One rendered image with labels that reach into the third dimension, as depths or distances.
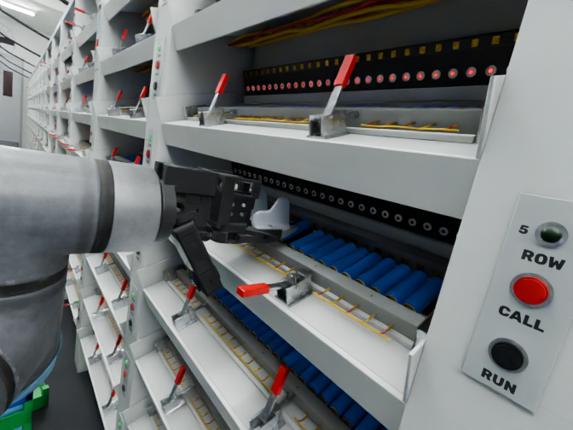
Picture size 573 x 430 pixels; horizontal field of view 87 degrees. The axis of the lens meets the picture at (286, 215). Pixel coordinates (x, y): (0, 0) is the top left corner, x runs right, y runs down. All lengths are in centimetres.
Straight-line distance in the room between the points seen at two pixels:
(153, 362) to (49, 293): 56
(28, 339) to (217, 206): 20
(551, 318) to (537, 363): 3
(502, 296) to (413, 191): 9
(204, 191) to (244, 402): 31
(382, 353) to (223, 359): 32
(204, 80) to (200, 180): 43
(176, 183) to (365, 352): 25
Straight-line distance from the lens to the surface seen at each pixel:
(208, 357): 58
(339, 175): 30
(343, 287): 35
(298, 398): 48
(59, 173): 30
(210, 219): 37
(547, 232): 22
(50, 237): 31
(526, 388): 25
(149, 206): 31
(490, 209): 23
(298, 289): 36
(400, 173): 26
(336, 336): 33
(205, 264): 39
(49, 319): 36
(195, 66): 75
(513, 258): 23
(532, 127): 24
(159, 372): 84
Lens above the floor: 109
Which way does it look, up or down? 10 degrees down
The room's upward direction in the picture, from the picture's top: 11 degrees clockwise
